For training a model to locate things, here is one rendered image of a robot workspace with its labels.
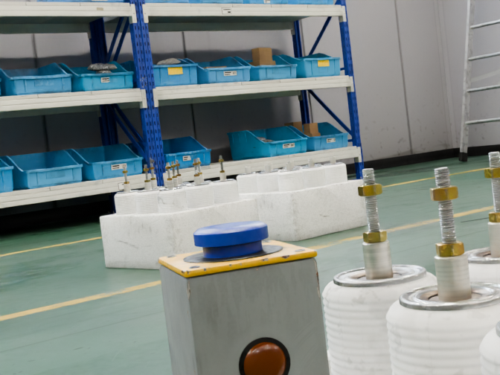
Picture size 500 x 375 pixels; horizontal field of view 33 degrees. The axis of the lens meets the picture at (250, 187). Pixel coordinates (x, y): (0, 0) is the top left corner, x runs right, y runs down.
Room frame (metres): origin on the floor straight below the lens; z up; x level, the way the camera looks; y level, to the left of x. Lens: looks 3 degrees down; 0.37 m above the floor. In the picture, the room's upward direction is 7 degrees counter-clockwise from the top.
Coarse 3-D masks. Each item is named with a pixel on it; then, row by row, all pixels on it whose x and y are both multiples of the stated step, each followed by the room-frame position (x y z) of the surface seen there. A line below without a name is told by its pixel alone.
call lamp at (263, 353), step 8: (256, 344) 0.42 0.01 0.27; (264, 344) 0.42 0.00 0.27; (272, 344) 0.42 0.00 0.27; (248, 352) 0.41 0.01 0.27; (256, 352) 0.41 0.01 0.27; (264, 352) 0.41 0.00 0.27; (272, 352) 0.42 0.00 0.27; (280, 352) 0.42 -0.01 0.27; (248, 360) 0.41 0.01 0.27; (256, 360) 0.41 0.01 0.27; (264, 360) 0.41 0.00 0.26; (272, 360) 0.41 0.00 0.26; (280, 360) 0.42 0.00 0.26; (248, 368) 0.41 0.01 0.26; (256, 368) 0.41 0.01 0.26; (264, 368) 0.41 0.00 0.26; (272, 368) 0.41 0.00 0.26; (280, 368) 0.42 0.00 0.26
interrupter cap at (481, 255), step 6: (468, 252) 0.74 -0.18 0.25; (474, 252) 0.74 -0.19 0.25; (480, 252) 0.74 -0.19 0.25; (486, 252) 0.74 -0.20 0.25; (468, 258) 0.71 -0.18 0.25; (474, 258) 0.70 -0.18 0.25; (480, 258) 0.70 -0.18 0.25; (486, 258) 0.70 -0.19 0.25; (492, 258) 0.70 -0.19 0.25; (498, 258) 0.69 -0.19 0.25
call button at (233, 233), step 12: (204, 228) 0.45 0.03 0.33; (216, 228) 0.44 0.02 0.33; (228, 228) 0.43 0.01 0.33; (240, 228) 0.43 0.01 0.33; (252, 228) 0.44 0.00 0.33; (264, 228) 0.44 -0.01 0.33; (204, 240) 0.44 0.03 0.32; (216, 240) 0.43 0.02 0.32; (228, 240) 0.43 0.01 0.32; (240, 240) 0.43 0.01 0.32; (252, 240) 0.43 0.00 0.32; (204, 252) 0.45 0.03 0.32; (216, 252) 0.44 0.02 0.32; (228, 252) 0.44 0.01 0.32; (240, 252) 0.44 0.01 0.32; (252, 252) 0.44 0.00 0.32
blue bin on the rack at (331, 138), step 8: (296, 128) 6.33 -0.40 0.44; (320, 128) 6.65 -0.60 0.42; (328, 128) 6.57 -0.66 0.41; (336, 128) 6.51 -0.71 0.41; (304, 136) 6.26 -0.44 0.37; (320, 136) 6.22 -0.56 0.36; (328, 136) 6.27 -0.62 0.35; (336, 136) 6.33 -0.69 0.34; (344, 136) 6.39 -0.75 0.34; (312, 144) 6.21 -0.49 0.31; (320, 144) 6.23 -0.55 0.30; (328, 144) 6.28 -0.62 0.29; (336, 144) 6.33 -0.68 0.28; (344, 144) 6.39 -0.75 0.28
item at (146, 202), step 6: (144, 168) 2.84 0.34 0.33; (144, 180) 2.84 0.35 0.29; (150, 186) 2.83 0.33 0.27; (138, 192) 2.82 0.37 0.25; (144, 192) 2.80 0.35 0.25; (150, 192) 2.80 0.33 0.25; (156, 192) 2.80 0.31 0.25; (138, 198) 2.80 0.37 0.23; (144, 198) 2.79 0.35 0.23; (150, 198) 2.79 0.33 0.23; (156, 198) 2.80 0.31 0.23; (138, 204) 2.81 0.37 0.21; (144, 204) 2.79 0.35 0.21; (150, 204) 2.79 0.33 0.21; (156, 204) 2.80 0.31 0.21; (138, 210) 2.81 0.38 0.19; (144, 210) 2.79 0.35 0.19; (150, 210) 2.79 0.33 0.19; (156, 210) 2.80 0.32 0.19
